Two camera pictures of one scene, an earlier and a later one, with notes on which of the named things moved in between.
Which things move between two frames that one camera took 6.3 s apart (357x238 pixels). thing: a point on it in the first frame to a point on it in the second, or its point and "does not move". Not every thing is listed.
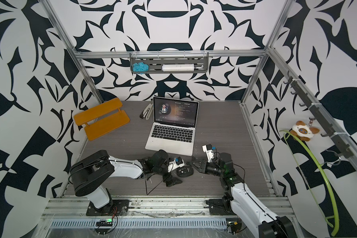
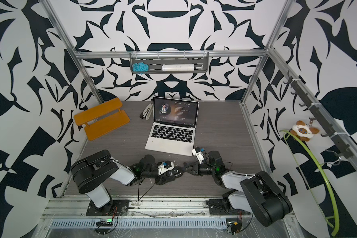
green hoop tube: [335, 230] does not move
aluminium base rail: [150, 208] does not move
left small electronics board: [104, 222] does not move
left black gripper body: [167, 175] to [159, 178]
